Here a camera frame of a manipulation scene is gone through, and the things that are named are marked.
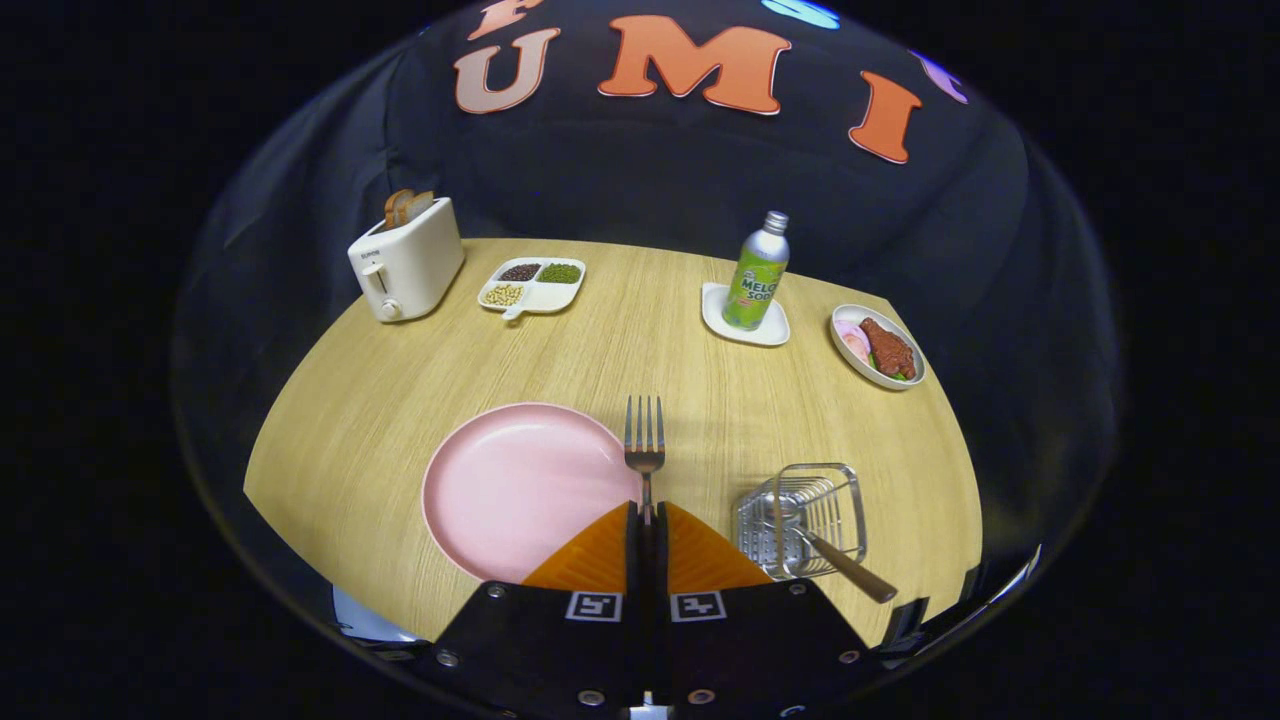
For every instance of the white divided dish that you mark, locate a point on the white divided dish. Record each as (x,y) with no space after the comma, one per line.
(550,297)

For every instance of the white oval food plate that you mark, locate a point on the white oval food plate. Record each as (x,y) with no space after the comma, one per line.
(850,365)

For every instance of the pink ham slice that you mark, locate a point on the pink ham slice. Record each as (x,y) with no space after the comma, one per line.
(853,343)

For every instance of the black backdrop cloth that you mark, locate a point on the black backdrop cloth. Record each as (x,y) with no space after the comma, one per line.
(650,180)

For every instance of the pink round plate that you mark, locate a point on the pink round plate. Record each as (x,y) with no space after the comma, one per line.
(510,490)

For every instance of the black table clamp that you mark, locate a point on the black table clamp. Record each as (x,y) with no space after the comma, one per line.
(972,582)
(905,622)

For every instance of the pile of dark beans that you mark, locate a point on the pile of dark beans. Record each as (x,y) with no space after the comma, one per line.
(519,272)

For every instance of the green soda bottle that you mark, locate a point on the green soda bottle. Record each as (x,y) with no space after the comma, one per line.
(755,280)

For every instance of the white rounded object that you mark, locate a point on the white rounded object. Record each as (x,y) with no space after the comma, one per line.
(370,620)

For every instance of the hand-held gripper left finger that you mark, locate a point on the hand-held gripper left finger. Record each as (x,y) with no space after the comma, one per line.
(540,640)

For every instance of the pile of green beans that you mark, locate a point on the pile of green beans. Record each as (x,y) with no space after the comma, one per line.
(561,273)

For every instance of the white square coaster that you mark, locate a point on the white square coaster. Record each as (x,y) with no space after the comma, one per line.
(770,332)

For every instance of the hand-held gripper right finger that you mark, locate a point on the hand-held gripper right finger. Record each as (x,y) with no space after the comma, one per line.
(760,640)

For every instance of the pile of yellow beans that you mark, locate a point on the pile of yellow beans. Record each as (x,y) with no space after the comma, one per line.
(503,295)

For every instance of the white toaster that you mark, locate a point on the white toaster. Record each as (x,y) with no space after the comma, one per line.
(415,265)

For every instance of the brown toast slice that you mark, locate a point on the brown toast slice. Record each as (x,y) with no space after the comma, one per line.
(420,205)
(396,208)

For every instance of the brown meat piece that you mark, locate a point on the brown meat piece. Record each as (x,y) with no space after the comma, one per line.
(888,350)

